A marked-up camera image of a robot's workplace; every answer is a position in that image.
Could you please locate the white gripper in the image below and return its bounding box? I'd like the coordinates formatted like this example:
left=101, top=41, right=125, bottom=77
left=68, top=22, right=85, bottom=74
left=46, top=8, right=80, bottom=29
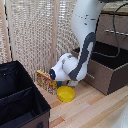
left=67, top=79, right=80, bottom=88

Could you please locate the brown bottom drawer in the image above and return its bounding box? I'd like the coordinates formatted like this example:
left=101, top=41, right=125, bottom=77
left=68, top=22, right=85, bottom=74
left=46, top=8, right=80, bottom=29
left=71, top=41, right=128, bottom=96

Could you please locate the yellow plastic bowl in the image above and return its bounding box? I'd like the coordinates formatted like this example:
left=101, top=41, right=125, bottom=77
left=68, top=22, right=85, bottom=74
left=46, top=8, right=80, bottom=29
left=56, top=85, right=76, bottom=103

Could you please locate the red yellow snack box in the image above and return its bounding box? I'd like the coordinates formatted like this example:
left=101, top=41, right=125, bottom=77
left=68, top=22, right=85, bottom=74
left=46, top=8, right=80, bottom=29
left=36, top=69, right=59, bottom=95

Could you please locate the black fabric storage box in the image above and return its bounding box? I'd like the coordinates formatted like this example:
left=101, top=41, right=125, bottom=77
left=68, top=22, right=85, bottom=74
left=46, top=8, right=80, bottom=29
left=0, top=60, right=52, bottom=128

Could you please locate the bamboo folding screen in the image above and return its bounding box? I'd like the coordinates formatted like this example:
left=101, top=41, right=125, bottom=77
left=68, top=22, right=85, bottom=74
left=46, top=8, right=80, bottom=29
left=0, top=0, right=81, bottom=82

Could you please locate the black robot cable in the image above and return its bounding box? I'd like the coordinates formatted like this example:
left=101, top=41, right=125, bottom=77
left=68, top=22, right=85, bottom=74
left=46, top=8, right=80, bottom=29
left=90, top=2, right=128, bottom=59

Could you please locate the silver top drawer handle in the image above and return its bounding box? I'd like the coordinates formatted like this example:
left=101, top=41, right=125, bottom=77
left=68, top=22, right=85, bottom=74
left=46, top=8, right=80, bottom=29
left=104, top=29, right=128, bottom=37

